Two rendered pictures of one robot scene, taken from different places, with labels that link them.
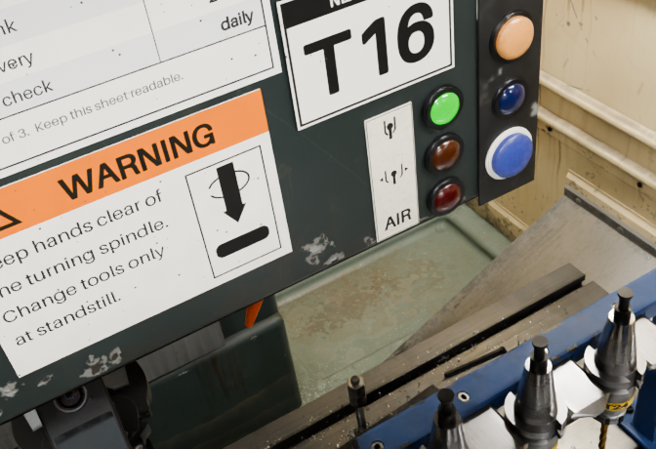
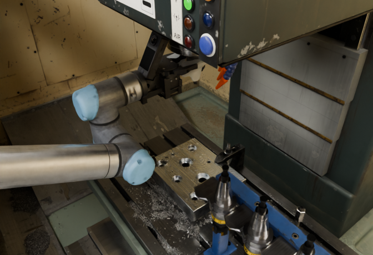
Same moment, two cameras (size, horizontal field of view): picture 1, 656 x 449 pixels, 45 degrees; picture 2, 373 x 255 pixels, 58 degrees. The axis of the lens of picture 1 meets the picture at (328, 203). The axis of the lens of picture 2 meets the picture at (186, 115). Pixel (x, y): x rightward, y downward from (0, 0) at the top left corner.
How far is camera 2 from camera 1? 0.65 m
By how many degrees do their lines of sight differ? 61
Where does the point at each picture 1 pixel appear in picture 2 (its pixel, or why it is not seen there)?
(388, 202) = (175, 26)
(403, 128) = (179, 1)
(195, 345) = (312, 163)
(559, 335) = not seen: hidden behind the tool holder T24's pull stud
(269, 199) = not seen: outside the picture
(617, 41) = not seen: outside the picture
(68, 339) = not seen: outside the picture
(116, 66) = not seen: outside the picture
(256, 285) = (149, 21)
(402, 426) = (236, 183)
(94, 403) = (155, 46)
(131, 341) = (130, 11)
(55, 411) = (150, 40)
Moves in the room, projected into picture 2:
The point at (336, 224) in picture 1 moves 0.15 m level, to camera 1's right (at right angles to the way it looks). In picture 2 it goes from (164, 20) to (181, 55)
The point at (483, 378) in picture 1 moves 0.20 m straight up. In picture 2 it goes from (270, 211) to (283, 141)
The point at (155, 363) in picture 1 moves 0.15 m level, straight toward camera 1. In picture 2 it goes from (297, 153) to (269, 167)
